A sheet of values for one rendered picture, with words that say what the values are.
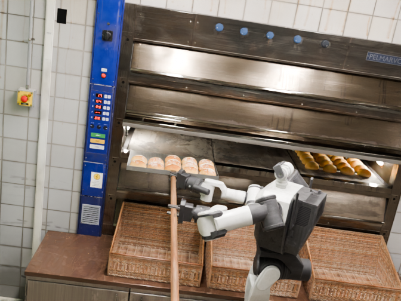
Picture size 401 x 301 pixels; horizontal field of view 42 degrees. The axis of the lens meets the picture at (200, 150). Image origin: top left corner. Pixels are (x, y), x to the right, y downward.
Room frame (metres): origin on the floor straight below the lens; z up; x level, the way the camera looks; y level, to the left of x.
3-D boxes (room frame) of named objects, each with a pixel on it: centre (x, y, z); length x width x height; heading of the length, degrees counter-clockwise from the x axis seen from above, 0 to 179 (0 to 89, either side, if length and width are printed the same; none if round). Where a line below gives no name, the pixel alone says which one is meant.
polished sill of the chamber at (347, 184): (3.25, -0.39, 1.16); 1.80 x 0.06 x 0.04; 94
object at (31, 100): (3.08, 1.10, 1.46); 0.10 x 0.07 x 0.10; 94
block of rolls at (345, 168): (3.70, -0.95, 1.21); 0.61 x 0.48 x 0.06; 4
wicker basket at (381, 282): (3.00, -1.04, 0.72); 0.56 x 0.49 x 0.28; 93
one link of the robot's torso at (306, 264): (2.37, -0.50, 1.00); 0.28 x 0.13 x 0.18; 95
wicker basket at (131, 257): (2.92, 0.17, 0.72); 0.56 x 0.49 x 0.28; 93
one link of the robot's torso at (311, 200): (2.35, -0.47, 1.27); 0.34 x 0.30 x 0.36; 157
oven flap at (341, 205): (3.23, -0.40, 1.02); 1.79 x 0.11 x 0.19; 94
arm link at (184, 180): (2.78, 0.05, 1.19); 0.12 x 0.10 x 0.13; 61
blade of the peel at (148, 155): (3.07, 0.16, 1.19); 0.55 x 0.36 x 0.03; 96
